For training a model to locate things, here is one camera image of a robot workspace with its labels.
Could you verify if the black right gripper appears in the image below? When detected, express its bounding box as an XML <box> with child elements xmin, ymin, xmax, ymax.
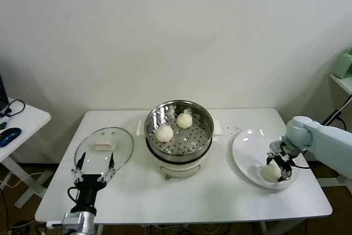
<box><xmin>265</xmin><ymin>140</ymin><xmax>300</xmax><ymax>183</ymax></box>

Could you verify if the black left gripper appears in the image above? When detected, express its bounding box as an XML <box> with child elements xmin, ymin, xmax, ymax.
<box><xmin>70</xmin><ymin>151</ymin><xmax>116</xmax><ymax>211</ymax></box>

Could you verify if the white steamed baozi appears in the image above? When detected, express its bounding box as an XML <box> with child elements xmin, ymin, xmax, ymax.
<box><xmin>175</xmin><ymin>112</ymin><xmax>193</xmax><ymax>130</ymax></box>
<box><xmin>156</xmin><ymin>125</ymin><xmax>174</xmax><ymax>143</ymax></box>
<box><xmin>262</xmin><ymin>164</ymin><xmax>282</xmax><ymax>183</ymax></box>

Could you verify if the stainless steel steamer basket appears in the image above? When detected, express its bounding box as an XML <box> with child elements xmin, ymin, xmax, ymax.
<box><xmin>136</xmin><ymin>99</ymin><xmax>223</xmax><ymax>156</ymax></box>

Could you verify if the round glass pot lid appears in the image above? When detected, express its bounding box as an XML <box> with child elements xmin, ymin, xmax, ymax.
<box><xmin>74</xmin><ymin>127</ymin><xmax>135</xmax><ymax>177</ymax></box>

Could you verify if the large white plate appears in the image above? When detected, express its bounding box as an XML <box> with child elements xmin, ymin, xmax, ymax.
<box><xmin>232</xmin><ymin>129</ymin><xmax>300</xmax><ymax>190</ymax></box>

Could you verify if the white electric cooker base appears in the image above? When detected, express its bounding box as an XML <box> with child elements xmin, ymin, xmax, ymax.
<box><xmin>145</xmin><ymin>135</ymin><xmax>214</xmax><ymax>181</ymax></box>

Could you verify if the white side table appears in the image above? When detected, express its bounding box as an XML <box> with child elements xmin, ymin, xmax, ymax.
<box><xmin>0</xmin><ymin>96</ymin><xmax>52</xmax><ymax>210</ymax></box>

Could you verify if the blue computer mouse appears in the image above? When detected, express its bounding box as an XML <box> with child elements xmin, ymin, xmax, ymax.
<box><xmin>0</xmin><ymin>127</ymin><xmax>22</xmax><ymax>148</ymax></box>

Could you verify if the mint green box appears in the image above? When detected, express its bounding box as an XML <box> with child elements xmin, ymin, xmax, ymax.
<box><xmin>332</xmin><ymin>48</ymin><xmax>352</xmax><ymax>79</ymax></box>

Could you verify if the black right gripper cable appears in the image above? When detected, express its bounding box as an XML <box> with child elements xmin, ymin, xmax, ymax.
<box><xmin>291</xmin><ymin>161</ymin><xmax>311</xmax><ymax>170</ymax></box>

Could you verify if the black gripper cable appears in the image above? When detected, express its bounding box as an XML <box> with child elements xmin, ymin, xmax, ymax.
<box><xmin>67</xmin><ymin>186</ymin><xmax>81</xmax><ymax>205</ymax></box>
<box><xmin>291</xmin><ymin>161</ymin><xmax>311</xmax><ymax>170</ymax></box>

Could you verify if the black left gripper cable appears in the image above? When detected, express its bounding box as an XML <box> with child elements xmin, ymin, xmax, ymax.
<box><xmin>67</xmin><ymin>186</ymin><xmax>81</xmax><ymax>205</ymax></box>

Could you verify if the white floor cable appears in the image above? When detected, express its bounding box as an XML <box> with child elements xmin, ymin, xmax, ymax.
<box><xmin>0</xmin><ymin>172</ymin><xmax>45</xmax><ymax>189</ymax></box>

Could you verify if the black power cable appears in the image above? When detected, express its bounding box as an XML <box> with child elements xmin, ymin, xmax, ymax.
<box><xmin>321</xmin><ymin>110</ymin><xmax>346</xmax><ymax>130</ymax></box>

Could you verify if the thin black looped cable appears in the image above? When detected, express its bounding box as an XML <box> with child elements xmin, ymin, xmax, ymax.
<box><xmin>0</xmin><ymin>99</ymin><xmax>26</xmax><ymax>122</ymax></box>

